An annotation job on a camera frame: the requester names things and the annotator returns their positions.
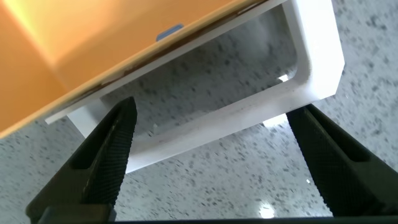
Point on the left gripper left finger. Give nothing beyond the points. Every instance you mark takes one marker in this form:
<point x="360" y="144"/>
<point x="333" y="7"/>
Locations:
<point x="93" y="174"/>

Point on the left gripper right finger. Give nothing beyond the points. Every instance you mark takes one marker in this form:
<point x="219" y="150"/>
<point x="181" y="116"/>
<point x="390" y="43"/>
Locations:
<point x="342" y="180"/>

